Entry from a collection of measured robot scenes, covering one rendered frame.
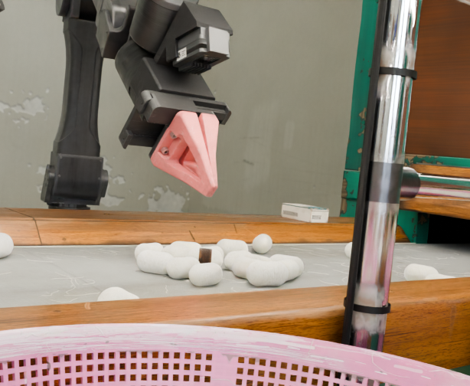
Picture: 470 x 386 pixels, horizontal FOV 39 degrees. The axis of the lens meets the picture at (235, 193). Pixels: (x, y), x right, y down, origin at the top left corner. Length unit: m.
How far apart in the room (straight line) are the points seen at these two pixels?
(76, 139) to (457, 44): 0.57
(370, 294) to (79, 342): 0.17
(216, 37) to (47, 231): 0.25
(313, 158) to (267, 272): 1.84
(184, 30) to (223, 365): 0.41
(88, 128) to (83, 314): 0.69
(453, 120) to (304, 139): 1.43
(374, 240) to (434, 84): 0.71
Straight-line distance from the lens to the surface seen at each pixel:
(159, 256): 0.57
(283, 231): 0.86
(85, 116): 1.00
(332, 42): 2.39
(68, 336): 0.29
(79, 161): 1.00
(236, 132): 2.77
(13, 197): 2.69
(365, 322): 0.38
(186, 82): 0.68
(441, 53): 1.07
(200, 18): 0.64
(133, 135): 0.66
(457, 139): 1.03
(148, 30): 0.68
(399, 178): 0.38
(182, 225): 0.77
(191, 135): 0.63
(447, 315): 0.49
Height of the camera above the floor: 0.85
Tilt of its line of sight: 3 degrees down
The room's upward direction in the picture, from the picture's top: 6 degrees clockwise
